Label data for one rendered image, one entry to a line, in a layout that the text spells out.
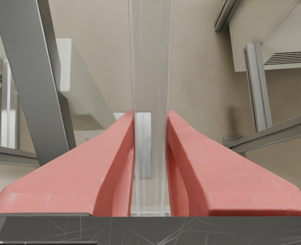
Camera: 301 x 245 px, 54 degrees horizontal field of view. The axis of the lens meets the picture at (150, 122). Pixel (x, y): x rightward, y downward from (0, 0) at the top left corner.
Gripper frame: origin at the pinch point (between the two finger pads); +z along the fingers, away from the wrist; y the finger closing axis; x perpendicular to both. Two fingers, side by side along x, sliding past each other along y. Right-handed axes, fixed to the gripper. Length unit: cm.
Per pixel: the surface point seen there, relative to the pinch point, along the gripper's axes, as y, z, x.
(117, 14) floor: 14, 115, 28
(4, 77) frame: 42, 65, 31
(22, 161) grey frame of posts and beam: 37, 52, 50
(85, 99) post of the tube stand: 8.4, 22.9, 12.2
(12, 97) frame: 39, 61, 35
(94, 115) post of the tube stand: 8.4, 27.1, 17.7
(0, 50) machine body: 43, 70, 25
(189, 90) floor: -15, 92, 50
